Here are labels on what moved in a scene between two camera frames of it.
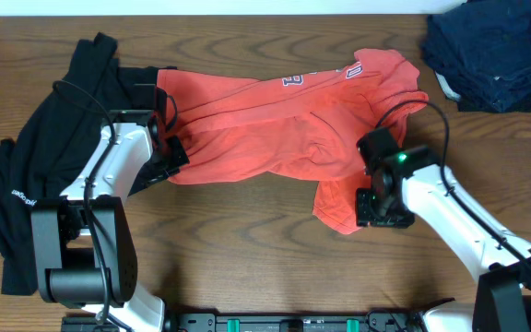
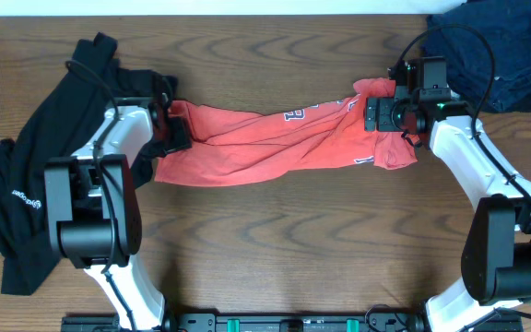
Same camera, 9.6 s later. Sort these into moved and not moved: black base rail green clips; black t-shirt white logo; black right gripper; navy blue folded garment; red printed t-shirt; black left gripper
Moved: black left gripper; black right gripper; red printed t-shirt
Not moved: black base rail green clips; black t-shirt white logo; navy blue folded garment
